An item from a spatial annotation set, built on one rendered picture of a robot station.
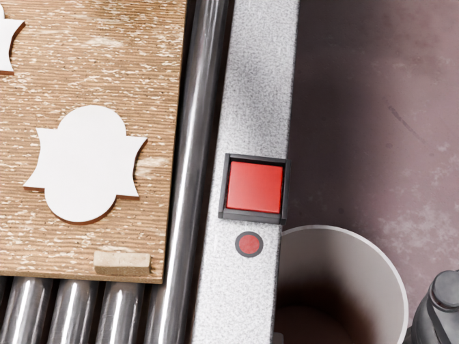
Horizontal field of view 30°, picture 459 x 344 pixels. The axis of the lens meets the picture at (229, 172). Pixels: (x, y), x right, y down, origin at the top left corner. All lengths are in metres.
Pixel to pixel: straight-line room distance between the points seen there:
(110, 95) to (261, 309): 0.31
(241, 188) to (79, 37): 0.28
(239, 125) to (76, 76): 0.20
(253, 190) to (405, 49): 1.36
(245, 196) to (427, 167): 1.18
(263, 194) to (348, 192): 1.08
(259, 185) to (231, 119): 0.10
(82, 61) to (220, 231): 0.27
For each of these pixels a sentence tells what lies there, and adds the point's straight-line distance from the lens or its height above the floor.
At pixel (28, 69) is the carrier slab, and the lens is 1.05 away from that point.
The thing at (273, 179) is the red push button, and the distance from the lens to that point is 0.96.
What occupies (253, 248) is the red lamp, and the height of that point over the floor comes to 0.92.
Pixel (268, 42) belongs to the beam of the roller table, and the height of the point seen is 0.92.
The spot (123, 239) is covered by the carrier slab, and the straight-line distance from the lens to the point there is 0.93.
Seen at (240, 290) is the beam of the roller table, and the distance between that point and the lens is 0.92.
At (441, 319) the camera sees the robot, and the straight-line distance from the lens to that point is 1.64.
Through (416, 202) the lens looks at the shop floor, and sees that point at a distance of 2.05.
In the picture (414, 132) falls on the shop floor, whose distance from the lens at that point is 2.14.
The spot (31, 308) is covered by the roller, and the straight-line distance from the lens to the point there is 0.93.
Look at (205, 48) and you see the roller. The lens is 1.07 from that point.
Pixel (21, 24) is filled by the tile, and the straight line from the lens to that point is 1.08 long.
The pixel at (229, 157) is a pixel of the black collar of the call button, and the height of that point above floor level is 0.93.
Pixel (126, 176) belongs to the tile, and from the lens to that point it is 0.95.
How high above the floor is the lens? 1.78
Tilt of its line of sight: 62 degrees down
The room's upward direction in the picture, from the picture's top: 4 degrees clockwise
